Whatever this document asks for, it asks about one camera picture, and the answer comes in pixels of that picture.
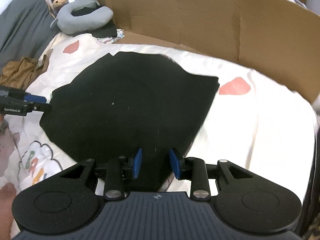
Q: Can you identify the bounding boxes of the small plush bear toy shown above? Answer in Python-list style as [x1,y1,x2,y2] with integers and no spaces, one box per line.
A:
[51,0,68,11]

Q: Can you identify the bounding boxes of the black bear pattern garment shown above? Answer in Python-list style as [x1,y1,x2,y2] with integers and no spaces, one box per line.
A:
[40,52,219,191]

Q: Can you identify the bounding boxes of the brown cardboard box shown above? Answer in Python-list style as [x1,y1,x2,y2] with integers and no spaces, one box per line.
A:
[98,0,319,102]

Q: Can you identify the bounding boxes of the grey neck pillow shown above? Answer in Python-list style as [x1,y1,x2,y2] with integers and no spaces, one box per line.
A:
[50,0,113,35]

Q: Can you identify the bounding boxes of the cream bear print quilt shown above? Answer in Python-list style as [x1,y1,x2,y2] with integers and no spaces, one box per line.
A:
[0,31,318,230]

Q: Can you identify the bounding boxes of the grey blue pillow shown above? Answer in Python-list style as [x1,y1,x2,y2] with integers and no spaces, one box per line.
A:
[1,0,60,68]

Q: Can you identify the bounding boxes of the brown crumpled garment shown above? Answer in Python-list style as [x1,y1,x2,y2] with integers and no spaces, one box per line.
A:
[1,54,50,90]

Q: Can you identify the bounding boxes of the black cloth under neck pillow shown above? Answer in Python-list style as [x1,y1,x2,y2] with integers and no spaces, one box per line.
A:
[72,7,117,38]

